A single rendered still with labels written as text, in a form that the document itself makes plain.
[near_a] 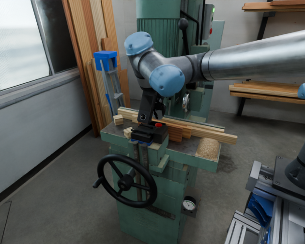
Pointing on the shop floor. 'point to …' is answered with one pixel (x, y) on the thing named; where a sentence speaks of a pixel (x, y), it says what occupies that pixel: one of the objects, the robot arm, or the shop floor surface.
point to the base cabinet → (165, 187)
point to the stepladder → (102, 66)
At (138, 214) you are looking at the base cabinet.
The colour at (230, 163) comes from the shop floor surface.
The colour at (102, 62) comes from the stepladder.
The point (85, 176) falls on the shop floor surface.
